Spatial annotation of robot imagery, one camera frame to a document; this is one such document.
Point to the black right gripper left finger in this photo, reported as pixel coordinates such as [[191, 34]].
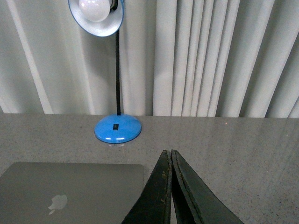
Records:
[[154, 204]]

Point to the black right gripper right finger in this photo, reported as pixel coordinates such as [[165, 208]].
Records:
[[194, 202]]

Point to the blue desk lamp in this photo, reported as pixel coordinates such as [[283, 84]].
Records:
[[103, 18]]

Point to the white pleated curtain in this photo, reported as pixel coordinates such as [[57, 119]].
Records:
[[205, 58]]

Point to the grey laptop computer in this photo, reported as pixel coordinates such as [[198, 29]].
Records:
[[68, 193]]

